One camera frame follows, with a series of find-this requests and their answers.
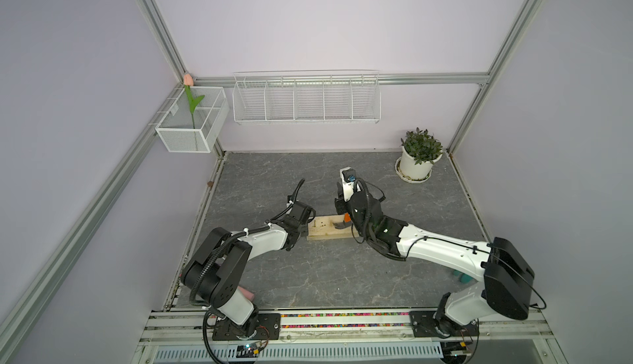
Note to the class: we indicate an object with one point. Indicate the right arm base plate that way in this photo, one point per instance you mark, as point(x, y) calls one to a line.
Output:
point(424, 325)

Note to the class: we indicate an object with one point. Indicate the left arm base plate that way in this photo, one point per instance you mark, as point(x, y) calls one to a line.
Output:
point(264, 326)

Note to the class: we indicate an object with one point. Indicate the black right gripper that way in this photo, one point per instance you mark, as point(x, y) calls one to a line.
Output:
point(340, 203)

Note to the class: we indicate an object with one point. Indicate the white rail with coloured strip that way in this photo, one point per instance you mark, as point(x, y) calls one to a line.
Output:
point(388, 335)

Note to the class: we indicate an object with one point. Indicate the green work glove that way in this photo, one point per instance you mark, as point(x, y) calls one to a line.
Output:
point(463, 277)

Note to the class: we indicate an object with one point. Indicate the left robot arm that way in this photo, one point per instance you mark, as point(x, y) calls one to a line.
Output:
point(214, 273)

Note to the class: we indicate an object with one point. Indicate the white mesh basket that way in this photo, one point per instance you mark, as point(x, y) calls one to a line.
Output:
point(175, 128)

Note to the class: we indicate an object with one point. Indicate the wooden block with nail holes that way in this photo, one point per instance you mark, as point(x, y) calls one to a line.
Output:
point(321, 228)

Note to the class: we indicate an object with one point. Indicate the purple pink cloth item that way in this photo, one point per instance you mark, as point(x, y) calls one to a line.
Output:
point(248, 294)

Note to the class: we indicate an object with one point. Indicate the green potted plant white pot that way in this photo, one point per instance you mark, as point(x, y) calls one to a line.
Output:
point(420, 151)

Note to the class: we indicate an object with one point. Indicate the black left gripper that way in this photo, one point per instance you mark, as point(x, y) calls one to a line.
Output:
point(304, 230)

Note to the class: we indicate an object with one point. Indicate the artificial pink tulip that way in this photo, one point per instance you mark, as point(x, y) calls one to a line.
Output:
point(193, 101)

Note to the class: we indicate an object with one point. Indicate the white wire wall shelf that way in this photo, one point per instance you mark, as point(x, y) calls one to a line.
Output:
point(334, 96)

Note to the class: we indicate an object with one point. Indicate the orange handled claw hammer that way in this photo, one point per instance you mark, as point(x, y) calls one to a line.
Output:
point(345, 223)

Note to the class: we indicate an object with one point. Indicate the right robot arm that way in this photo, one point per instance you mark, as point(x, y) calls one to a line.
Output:
point(503, 279)

